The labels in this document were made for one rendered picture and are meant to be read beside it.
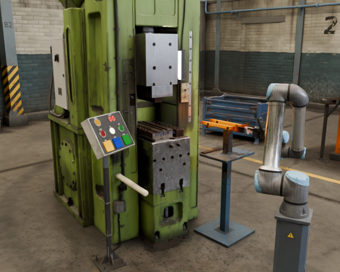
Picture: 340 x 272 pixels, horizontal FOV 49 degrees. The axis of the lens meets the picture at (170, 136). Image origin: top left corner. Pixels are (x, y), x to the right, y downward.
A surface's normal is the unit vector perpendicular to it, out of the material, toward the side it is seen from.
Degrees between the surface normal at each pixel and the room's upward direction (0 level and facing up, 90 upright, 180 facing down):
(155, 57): 90
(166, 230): 89
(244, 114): 89
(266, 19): 90
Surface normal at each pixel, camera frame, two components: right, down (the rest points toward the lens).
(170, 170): 0.56, 0.20
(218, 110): -0.63, 0.18
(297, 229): -0.43, 0.22
